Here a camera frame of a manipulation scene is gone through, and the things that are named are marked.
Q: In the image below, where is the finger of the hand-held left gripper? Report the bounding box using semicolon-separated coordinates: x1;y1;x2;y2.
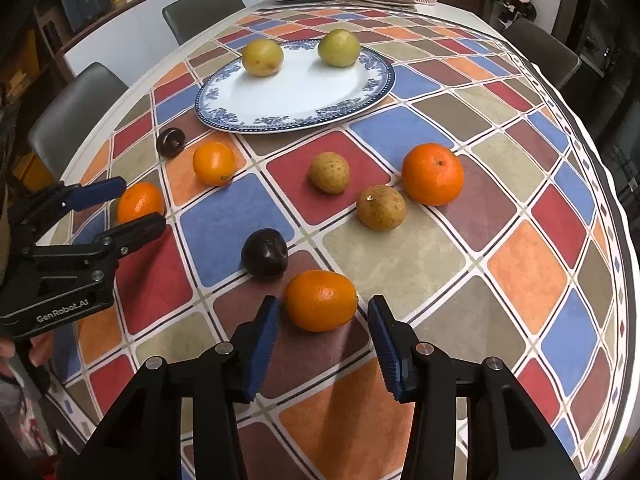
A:
47;176;127;213
92;211;167;263

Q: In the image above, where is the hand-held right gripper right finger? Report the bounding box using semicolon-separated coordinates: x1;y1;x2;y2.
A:
367;295;583;480

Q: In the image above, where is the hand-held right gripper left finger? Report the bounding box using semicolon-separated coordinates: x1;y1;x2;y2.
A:
57;296;281;480

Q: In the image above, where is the small orange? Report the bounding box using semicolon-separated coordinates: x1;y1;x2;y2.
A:
192;141;236;187
116;182;165;226

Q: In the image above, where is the oblong orange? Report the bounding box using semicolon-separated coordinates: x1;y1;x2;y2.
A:
285;269;359;333

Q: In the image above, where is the dark purple plum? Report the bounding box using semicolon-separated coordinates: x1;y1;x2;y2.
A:
241;229;289;278
156;127;187;158

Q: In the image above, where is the small brown pear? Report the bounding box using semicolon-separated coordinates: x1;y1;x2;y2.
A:
309;152;351;195
356;185;407;232

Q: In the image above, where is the large round orange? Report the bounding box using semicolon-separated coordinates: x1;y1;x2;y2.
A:
401;143;465;207

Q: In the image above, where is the blue patterned white plate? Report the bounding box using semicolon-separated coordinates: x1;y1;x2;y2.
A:
194;39;396;135

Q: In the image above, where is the person's left hand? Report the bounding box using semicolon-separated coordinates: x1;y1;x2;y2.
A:
0;332;55;376

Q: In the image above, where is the grey dining chair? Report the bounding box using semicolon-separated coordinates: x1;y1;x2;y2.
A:
161;0;247;46
27;62;130;181
502;17;582;91

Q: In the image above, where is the person's printed clothing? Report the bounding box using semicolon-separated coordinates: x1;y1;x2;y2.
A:
0;360;56;461

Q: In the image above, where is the dark wooden shelf cabinet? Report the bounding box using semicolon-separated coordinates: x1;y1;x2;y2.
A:
0;5;66;191

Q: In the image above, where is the colourful checkered tablecloth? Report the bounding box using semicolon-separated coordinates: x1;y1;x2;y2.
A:
50;7;633;480

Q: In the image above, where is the white base cabinet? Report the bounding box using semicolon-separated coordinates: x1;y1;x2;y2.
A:
60;0;281;91

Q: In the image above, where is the yellow pear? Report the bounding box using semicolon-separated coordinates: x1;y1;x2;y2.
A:
242;38;285;78
317;29;361;67

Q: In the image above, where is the white shoe rack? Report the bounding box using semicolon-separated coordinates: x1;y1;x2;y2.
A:
492;0;538;31

